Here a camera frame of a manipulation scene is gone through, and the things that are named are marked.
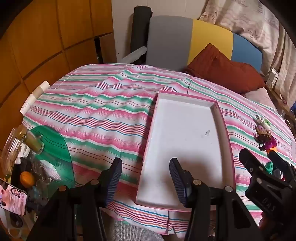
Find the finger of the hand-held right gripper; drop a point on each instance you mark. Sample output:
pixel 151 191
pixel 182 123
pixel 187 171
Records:
pixel 281 166
pixel 248 162

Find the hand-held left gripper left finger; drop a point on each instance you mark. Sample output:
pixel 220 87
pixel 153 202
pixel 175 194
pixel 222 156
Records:
pixel 113 185

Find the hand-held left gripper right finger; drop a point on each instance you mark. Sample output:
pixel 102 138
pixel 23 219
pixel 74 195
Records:
pixel 177 185

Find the green white plug-in device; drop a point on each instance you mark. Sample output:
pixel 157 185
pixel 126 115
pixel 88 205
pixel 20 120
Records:
pixel 263 122

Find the pink tray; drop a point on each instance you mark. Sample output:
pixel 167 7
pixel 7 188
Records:
pixel 185 129

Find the orange plastic block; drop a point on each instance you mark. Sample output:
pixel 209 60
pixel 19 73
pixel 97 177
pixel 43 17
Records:
pixel 272 150

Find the magenta plastic toy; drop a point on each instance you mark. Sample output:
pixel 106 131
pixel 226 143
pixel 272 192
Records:
pixel 269 144

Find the person's grey clothing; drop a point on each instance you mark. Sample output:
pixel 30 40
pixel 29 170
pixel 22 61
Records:
pixel 134 231

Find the wooden shelf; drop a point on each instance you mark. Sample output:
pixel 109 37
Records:
pixel 281 102

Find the pale pink bed sheet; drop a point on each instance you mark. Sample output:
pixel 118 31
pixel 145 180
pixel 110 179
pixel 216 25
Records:
pixel 261 98

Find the green round glass top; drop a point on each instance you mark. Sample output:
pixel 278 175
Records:
pixel 57 148

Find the striped blanket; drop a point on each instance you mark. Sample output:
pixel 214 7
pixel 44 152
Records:
pixel 92 111

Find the orange fruit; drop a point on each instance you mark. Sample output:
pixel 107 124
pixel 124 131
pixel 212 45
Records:
pixel 27 179

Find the white carton box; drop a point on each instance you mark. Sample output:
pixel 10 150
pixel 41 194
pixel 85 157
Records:
pixel 272 77

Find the glass jar with olive contents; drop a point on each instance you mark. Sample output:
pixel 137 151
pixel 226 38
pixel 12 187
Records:
pixel 34 143

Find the rust red pillow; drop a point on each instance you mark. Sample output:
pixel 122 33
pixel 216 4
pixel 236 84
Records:
pixel 219 67

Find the smartphone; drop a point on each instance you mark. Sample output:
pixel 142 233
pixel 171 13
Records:
pixel 13 199

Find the glass jar with gold lid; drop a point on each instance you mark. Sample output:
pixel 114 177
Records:
pixel 11 143

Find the stack of paper cups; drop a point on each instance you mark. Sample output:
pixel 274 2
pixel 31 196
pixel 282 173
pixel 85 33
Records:
pixel 34 96

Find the beige floral curtain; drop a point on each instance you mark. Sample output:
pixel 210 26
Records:
pixel 242 20

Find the black rolled mat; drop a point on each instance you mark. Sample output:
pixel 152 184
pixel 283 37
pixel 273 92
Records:
pixel 140 27

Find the wooden wardrobe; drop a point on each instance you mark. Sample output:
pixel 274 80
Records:
pixel 46 34

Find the white bed rail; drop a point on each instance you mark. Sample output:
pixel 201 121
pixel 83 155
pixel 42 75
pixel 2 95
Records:
pixel 135 54

